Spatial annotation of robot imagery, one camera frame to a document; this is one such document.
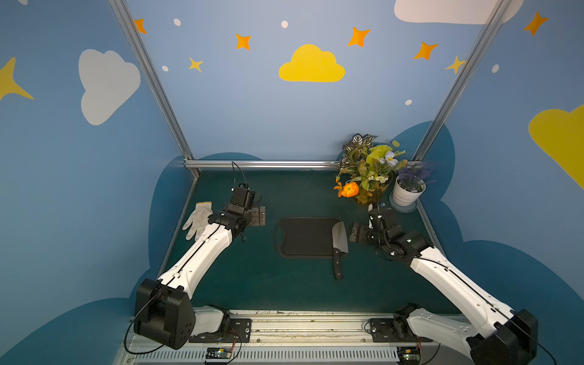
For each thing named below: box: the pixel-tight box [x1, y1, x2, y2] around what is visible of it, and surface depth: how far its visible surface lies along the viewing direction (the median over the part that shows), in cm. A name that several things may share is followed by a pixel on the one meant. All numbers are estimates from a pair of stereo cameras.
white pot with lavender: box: [392, 163, 437, 207], surface depth 103 cm
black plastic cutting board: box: [273, 216, 341, 260], surface depth 98 cm
